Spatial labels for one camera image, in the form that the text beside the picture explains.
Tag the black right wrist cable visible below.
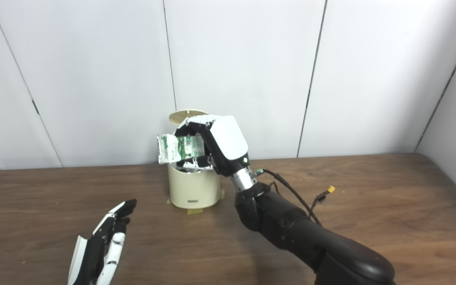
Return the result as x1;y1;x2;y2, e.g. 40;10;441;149
254;169;323;226

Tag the cream-colored round bin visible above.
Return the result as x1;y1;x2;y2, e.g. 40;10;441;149
167;162;221;209

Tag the white green milk carton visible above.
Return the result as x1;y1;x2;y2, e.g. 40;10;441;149
156;134;206;165

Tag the black cable yellow connector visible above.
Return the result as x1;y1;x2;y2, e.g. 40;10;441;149
310;186;336;210

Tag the cream round bin lid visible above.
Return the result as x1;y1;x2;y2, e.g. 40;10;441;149
169;110;209;124

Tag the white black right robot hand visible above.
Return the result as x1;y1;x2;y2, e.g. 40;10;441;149
174;115;250;177

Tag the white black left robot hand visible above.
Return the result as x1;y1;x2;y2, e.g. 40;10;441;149
67;199;138;285

